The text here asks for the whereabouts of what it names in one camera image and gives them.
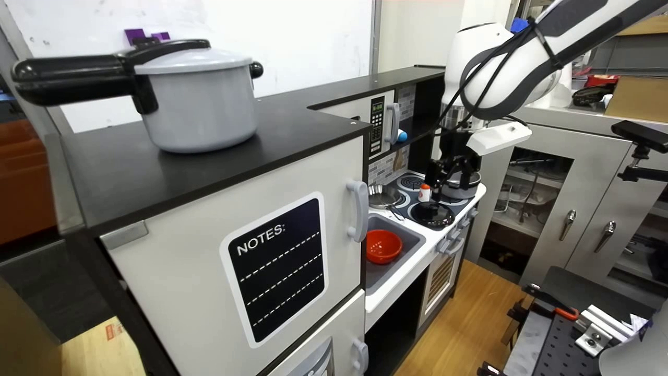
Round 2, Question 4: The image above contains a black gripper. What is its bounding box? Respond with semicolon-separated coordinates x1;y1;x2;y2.
426;131;481;191

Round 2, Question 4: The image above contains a cardboard box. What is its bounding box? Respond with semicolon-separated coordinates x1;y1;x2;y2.
61;319;146;376

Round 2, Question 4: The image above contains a grey metal cabinet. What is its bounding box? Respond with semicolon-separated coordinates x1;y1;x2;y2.
465;108;668;307

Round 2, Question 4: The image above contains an orange bowl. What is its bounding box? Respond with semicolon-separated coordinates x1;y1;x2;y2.
365;231;403;265

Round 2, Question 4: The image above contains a grey toy pot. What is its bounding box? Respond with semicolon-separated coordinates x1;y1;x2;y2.
441;185;478;203

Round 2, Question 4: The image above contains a black perforated board with clamps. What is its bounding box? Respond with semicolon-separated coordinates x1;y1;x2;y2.
476;268;668;376

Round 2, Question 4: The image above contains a black camera stand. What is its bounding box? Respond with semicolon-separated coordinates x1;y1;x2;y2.
611;121;668;182

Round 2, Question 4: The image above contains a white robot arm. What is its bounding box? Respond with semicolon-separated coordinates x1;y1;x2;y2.
426;0;667;188

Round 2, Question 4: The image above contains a white pressure cooker black handle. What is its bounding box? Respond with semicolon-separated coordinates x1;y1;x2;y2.
10;41;263;156

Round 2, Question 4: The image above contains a blue white cylinder toy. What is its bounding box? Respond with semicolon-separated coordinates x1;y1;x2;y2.
396;131;409;144

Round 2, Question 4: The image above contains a toy kitchen play set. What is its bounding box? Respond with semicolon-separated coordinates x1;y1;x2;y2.
51;63;489;376

